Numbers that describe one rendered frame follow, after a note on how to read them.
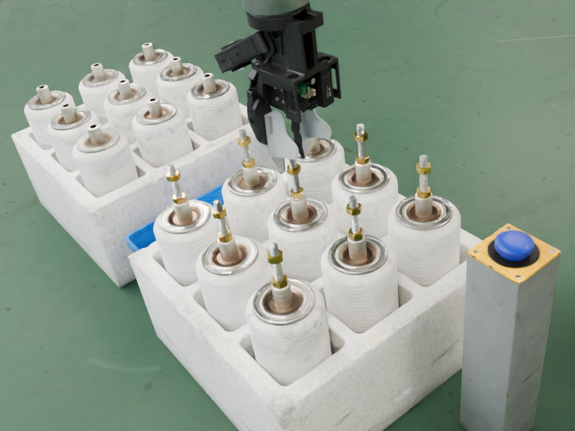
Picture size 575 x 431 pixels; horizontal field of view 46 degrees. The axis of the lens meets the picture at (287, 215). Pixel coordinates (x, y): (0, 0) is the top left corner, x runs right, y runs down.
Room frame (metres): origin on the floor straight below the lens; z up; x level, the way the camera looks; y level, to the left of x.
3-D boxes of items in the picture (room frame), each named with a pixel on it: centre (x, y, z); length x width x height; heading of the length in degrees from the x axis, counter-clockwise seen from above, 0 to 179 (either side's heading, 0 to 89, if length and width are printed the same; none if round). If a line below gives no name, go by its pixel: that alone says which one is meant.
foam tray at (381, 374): (0.74, -0.02, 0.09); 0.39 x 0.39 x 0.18; 32
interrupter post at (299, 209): (0.74, -0.02, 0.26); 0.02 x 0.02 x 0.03
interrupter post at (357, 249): (0.64, -0.08, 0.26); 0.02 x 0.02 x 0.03
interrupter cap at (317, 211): (0.74, -0.02, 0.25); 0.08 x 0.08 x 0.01
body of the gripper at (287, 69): (0.72, -0.03, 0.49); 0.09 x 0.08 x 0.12; 38
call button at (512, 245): (0.53, -0.23, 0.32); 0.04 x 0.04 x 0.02
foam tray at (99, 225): (1.20, 0.27, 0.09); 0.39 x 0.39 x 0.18; 33
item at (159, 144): (1.10, 0.20, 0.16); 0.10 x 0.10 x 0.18
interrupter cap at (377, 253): (0.64, -0.08, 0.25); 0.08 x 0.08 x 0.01
